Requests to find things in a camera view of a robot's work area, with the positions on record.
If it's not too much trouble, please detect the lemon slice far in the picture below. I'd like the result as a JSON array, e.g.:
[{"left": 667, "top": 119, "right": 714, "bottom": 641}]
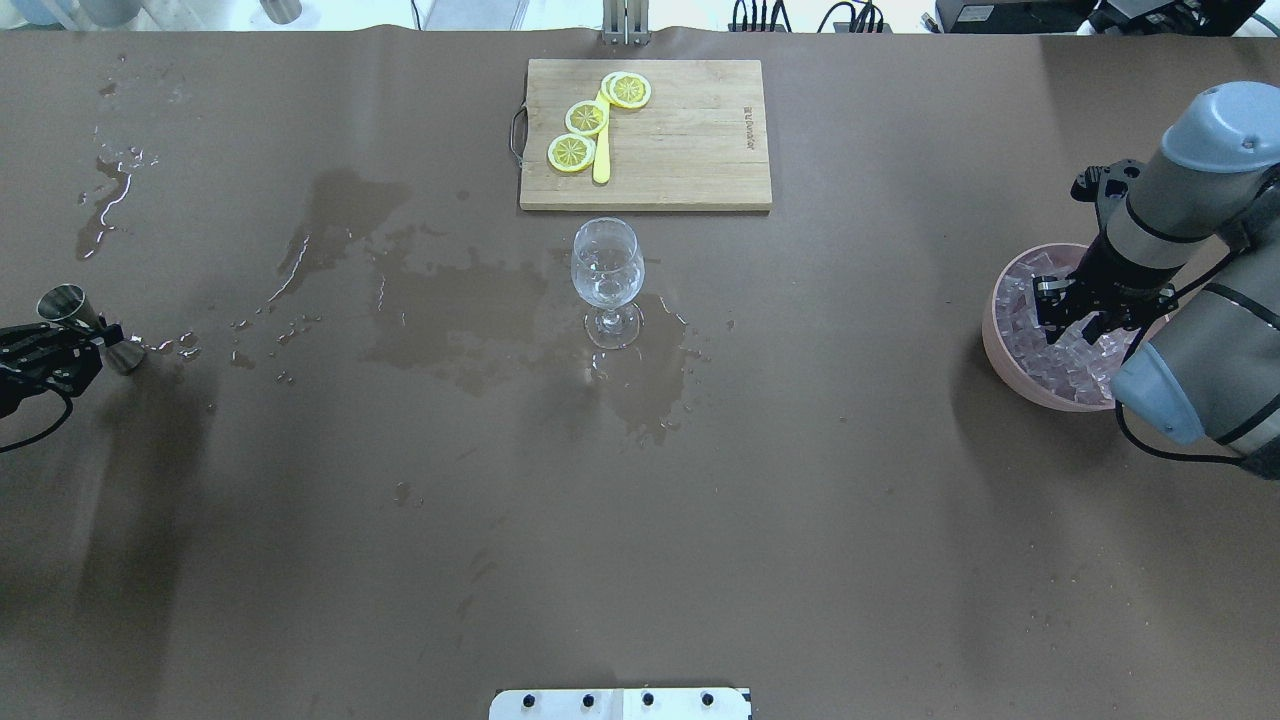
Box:
[{"left": 600, "top": 70, "right": 652, "bottom": 110}]

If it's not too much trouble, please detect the yellow plastic knife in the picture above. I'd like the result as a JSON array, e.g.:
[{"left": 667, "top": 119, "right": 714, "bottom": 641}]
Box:
[{"left": 591, "top": 90, "right": 613, "bottom": 186}]

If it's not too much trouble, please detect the pink bowl of ice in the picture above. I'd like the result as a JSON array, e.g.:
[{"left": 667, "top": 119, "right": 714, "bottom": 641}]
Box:
[{"left": 980, "top": 243, "right": 1137, "bottom": 413}]

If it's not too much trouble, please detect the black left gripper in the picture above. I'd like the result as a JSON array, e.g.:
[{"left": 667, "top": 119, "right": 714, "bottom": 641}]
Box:
[{"left": 1, "top": 323, "right": 125, "bottom": 418}]

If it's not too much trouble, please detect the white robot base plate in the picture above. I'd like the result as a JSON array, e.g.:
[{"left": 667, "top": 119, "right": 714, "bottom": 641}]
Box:
[{"left": 488, "top": 687, "right": 754, "bottom": 719}]

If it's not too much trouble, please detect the lemon slice middle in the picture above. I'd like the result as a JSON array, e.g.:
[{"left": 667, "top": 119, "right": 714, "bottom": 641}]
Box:
[{"left": 564, "top": 99, "right": 611, "bottom": 138}]

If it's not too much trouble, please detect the wooden cutting board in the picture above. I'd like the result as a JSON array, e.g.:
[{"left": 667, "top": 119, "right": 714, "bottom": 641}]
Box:
[{"left": 518, "top": 59, "right": 773, "bottom": 213}]

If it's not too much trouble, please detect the lemon slice near handle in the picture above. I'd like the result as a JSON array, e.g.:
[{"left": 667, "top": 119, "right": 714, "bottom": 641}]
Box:
[{"left": 547, "top": 133, "right": 596, "bottom": 173}]

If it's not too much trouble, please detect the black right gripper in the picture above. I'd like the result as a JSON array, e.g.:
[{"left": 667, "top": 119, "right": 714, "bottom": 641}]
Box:
[{"left": 1033, "top": 231, "right": 1179, "bottom": 346}]

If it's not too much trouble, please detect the steel double jigger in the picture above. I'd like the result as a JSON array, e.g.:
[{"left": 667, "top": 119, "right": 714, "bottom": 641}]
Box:
[{"left": 36, "top": 284, "right": 147, "bottom": 375}]

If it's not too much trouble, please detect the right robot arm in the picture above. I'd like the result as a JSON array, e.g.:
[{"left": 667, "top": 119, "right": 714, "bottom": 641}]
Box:
[{"left": 1030, "top": 81, "right": 1279, "bottom": 483}]

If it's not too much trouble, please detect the clear wine glass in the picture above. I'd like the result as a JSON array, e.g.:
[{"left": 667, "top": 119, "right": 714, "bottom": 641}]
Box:
[{"left": 571, "top": 217, "right": 645, "bottom": 350}]

